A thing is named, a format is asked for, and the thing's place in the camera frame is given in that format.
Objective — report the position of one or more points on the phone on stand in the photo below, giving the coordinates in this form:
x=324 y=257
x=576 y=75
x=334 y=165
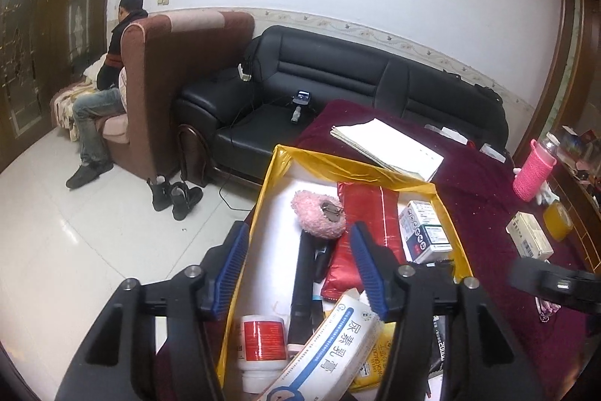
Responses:
x=301 y=100

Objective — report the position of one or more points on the wooden glass door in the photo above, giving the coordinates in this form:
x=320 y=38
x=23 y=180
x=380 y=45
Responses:
x=51 y=30

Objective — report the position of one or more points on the black marker white cap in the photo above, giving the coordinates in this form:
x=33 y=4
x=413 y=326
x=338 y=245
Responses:
x=303 y=288

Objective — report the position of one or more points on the stack of white papers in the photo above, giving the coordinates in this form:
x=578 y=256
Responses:
x=389 y=147

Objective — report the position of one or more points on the yellow tape roll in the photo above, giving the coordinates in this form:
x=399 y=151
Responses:
x=558 y=220

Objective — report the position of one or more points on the brown armchair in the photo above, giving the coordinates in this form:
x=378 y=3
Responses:
x=159 y=100

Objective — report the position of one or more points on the pink striped pouch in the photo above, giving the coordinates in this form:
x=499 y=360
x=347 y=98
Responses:
x=547 y=311

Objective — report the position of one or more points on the pink fluffy pouch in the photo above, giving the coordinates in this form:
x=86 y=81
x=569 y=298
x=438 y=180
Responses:
x=310 y=213

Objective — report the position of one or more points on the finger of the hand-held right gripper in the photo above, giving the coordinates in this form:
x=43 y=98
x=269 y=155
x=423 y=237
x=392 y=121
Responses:
x=558 y=283

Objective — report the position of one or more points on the small white carton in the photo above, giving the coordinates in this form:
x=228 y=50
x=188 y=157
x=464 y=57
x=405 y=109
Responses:
x=490 y=149
x=446 y=134

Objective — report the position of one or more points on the white blue medicine box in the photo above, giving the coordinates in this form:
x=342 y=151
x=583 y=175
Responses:
x=425 y=236

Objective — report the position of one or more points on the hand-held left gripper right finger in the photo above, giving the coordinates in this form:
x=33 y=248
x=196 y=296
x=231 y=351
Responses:
x=366 y=269

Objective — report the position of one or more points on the patterned blanket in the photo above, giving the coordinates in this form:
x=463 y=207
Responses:
x=65 y=100

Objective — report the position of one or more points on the yellow cheese cracker packet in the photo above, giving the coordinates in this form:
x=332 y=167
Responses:
x=378 y=363

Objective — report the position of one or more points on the pink knit covered bottle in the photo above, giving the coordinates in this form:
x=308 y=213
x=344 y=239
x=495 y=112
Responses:
x=533 y=175

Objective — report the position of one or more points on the white charger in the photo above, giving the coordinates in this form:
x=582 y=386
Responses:
x=244 y=73

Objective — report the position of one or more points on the black boot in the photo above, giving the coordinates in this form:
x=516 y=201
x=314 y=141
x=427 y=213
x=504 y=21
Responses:
x=159 y=194
x=185 y=201

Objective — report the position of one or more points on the white cardboard carton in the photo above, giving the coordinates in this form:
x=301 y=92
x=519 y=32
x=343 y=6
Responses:
x=528 y=236

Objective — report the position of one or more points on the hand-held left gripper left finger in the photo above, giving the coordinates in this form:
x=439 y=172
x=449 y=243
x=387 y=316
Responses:
x=232 y=269

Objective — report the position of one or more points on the white pill bottle red label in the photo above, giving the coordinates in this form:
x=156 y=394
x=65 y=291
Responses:
x=263 y=340

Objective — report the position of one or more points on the black leather sofa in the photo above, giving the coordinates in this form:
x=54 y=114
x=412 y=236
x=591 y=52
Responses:
x=328 y=67

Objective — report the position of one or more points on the yellow rimmed cardboard box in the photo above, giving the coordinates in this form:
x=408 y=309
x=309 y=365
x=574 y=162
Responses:
x=274 y=250

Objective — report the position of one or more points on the red foil packet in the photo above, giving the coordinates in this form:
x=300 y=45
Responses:
x=375 y=213

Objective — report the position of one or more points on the white blue ointment carton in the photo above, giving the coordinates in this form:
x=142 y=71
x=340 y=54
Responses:
x=338 y=344

